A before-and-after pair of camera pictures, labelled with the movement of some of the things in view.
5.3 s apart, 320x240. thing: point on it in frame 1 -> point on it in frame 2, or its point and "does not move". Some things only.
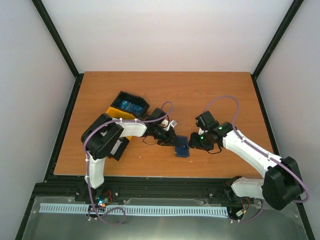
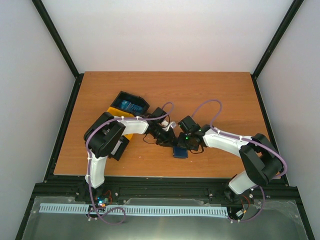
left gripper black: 168,140 does not move
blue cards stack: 131,107 does not move
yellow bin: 117,113 does not move
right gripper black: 193,143 -> 180,143
